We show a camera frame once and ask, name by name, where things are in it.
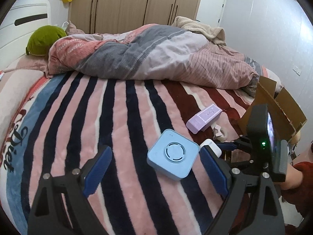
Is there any pink tape dispenser with tape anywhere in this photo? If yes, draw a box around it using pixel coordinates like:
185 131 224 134
211 123 228 142

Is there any light blue square speaker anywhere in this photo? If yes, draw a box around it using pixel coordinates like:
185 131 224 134
146 129 200 181

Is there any red sleeve forearm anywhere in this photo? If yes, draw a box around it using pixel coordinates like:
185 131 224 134
281 162 312 218

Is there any right hand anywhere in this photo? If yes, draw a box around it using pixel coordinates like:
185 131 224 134
278 164 303 190

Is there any white earbuds case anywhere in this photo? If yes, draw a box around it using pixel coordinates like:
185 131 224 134
200 138 222 158

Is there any purple rectangular box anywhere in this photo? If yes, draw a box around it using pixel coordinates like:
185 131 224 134
186 104 222 134

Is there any brown cardboard box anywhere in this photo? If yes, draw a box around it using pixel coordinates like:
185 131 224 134
238 76 307 142

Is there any striped pink fleece blanket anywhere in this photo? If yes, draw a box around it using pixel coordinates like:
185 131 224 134
1 70 252 234

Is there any pink grey patchwork duvet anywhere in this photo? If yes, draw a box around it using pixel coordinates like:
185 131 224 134
48 24 261 96

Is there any cream fleece blanket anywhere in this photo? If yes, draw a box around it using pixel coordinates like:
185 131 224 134
172 16 227 46

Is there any white door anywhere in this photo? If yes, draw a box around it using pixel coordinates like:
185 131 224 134
196 0 226 27

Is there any green round cushion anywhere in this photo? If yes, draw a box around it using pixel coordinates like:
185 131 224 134
25 25 67 57

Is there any brown wooden wardrobe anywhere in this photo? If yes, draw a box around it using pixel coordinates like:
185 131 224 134
68 0 200 33

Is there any white headboard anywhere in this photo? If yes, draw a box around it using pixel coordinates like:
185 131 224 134
0 0 51 70

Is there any white wall switch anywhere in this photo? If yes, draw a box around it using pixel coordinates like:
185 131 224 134
293 66 302 76

